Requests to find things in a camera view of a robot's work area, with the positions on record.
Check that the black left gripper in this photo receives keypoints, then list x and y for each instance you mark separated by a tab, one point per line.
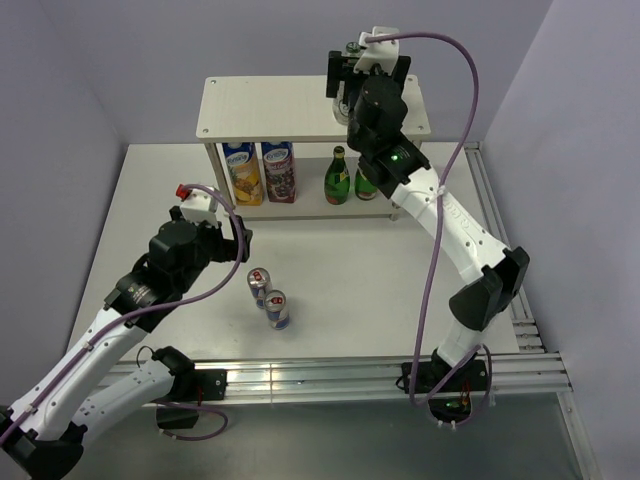
209	228

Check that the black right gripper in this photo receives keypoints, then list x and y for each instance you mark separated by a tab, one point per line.
335	71

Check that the clear bottle green cap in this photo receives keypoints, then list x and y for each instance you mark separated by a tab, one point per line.
340	107

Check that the silver blue energy can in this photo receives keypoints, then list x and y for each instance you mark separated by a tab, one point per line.
259	282
277	309

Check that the green glass bottle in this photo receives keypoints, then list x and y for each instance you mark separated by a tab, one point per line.
337	181
364	189

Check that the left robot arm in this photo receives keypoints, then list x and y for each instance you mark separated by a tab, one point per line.
46	430

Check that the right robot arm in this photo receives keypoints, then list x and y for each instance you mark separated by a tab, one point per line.
492	272

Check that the white two-tier shelf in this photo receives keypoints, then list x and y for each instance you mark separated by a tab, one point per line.
281	108

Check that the pineapple juice carton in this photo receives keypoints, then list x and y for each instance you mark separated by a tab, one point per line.
244	171

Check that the red grape juice carton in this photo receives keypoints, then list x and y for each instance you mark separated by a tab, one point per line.
280	173

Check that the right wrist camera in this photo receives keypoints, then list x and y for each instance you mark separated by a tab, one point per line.
385	54

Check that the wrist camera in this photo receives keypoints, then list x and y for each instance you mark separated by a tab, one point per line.
385	54
197	206

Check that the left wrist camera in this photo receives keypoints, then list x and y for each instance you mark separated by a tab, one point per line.
197	206

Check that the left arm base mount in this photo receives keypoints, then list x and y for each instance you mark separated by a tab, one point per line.
180	409

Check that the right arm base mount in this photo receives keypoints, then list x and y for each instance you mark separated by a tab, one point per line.
472	378

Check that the aluminium rail frame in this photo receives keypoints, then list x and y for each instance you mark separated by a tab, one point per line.
344	283

